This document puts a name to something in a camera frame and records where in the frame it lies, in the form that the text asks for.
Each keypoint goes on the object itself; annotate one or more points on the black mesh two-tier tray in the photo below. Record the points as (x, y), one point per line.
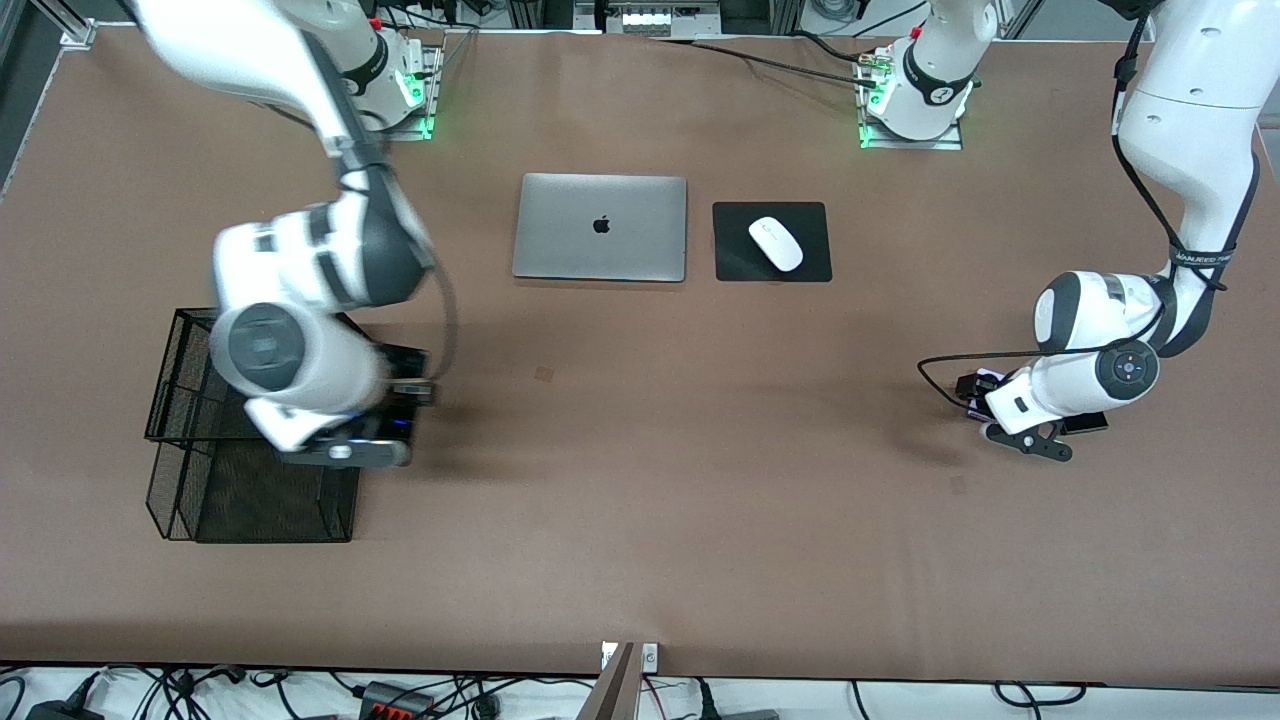
(250, 500)

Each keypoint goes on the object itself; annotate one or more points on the grey beam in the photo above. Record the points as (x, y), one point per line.
(610, 695)

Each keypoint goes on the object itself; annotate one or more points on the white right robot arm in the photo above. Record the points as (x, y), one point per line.
(300, 270)

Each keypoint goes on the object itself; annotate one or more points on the white computer mouse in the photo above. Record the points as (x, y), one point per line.
(776, 243)

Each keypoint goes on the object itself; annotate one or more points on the silver closed laptop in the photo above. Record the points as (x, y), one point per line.
(600, 228)

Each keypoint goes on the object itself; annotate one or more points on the black orange power strip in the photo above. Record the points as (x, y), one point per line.
(395, 702)

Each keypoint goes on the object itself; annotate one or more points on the white metal table bracket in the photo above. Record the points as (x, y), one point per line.
(650, 657)

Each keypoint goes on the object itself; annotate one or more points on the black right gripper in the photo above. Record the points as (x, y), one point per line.
(400, 362)

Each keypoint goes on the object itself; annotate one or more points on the black mouse pad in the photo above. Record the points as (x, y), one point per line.
(735, 255)

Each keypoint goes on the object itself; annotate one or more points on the black flip phone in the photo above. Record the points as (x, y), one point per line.
(1090, 422)

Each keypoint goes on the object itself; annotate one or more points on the black power adapter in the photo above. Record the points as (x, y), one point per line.
(60, 711)

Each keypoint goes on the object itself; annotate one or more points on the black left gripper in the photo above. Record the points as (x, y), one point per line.
(972, 387)

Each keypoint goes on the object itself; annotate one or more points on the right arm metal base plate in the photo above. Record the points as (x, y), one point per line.
(432, 100)

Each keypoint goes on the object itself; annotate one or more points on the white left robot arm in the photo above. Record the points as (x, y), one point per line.
(1190, 120)

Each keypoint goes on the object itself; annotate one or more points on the white power strip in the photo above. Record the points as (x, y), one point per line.
(665, 20)

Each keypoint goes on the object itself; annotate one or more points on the lilac flip phone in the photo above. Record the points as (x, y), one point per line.
(988, 376)

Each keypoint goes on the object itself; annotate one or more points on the black bar smartphone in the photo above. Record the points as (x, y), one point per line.
(405, 360)

